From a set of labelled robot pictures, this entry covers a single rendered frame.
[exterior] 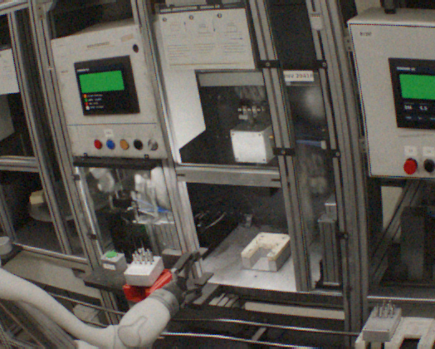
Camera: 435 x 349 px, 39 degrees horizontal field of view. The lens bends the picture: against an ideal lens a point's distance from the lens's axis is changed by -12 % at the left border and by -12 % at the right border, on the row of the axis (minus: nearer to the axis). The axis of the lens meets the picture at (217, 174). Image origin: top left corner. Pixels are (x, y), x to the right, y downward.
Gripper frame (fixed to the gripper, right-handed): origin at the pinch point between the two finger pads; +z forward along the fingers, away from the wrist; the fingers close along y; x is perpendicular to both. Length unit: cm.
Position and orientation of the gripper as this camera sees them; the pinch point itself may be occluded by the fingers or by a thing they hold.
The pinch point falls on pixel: (202, 265)
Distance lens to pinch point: 204.0
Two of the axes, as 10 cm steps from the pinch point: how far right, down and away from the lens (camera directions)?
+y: -1.8, -9.1, -3.7
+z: 4.8, -4.1, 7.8
